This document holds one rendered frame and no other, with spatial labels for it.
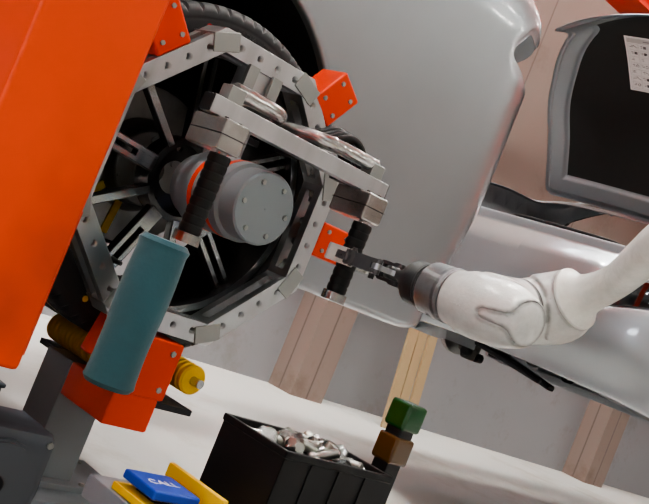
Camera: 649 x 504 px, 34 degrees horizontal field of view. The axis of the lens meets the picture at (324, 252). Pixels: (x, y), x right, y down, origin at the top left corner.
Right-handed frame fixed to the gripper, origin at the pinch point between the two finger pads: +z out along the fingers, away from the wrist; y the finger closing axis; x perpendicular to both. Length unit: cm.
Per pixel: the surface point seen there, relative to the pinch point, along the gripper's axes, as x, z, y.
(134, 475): -35, -34, -52
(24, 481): -50, 1, -43
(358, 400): -76, 395, 449
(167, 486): -35, -37, -49
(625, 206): 87, 162, 323
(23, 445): -45, 2, -46
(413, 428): -20.1, -37.8, -12.0
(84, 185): -6, -14, -61
